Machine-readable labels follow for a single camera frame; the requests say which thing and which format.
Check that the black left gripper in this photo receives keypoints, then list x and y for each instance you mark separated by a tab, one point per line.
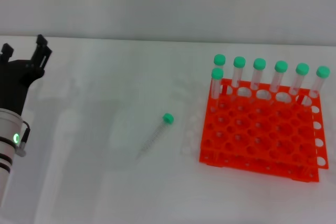
15	82

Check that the green capped clear test tube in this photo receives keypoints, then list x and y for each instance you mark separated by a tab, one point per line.
217	73
281	66
302	68
168	118
323	72
259	63
239	62
219	59

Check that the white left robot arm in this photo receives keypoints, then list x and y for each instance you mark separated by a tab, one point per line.
7	129

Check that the orange plastic test tube rack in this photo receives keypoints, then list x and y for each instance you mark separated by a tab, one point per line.
273	122

